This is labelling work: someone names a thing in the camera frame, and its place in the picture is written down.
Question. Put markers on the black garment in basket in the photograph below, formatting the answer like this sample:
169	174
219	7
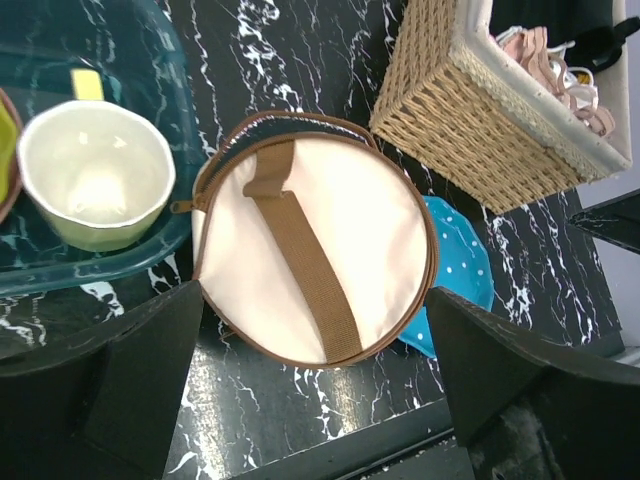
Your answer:
598	37

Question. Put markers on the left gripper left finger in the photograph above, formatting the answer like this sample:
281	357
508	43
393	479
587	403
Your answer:
102	403

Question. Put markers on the blue polka dot plate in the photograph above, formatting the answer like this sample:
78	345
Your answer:
464	266

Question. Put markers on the wicker basket with liner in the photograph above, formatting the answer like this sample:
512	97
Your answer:
455	101

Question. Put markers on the cream round laundry bag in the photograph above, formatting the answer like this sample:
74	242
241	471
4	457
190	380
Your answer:
309	243

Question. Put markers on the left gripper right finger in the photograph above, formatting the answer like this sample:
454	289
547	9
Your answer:
526	408

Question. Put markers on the teal plastic tub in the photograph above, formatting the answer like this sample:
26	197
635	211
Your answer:
136	51

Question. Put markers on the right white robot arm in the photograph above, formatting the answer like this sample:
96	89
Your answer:
616	221

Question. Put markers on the mustard yellow garment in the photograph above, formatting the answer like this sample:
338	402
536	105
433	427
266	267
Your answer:
584	78

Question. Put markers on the cream ceramic cup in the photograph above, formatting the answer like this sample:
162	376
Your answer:
98	173

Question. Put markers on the pink beige bra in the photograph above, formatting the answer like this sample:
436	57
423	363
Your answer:
529	48

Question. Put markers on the yellow-green plate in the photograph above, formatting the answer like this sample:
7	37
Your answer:
11	128

